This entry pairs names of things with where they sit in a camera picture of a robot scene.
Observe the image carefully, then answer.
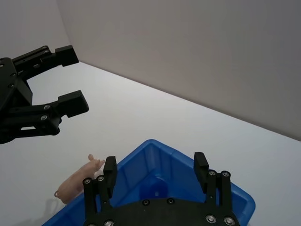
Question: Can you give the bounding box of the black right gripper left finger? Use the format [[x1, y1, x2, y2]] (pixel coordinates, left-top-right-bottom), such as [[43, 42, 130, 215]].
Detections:
[[82, 156, 118, 215]]

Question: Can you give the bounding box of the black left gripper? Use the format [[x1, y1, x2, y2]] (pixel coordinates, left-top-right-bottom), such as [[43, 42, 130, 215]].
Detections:
[[0, 45, 90, 145]]

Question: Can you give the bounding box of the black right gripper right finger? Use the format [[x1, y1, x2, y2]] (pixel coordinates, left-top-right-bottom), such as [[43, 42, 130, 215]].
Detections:
[[193, 152, 234, 210]]

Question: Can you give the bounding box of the blue plastic bin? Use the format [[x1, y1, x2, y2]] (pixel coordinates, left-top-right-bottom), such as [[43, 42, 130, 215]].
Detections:
[[41, 139, 256, 226]]

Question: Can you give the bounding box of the pink toy pig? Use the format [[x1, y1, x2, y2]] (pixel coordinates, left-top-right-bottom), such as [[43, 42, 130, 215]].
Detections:
[[54, 153, 106, 205]]

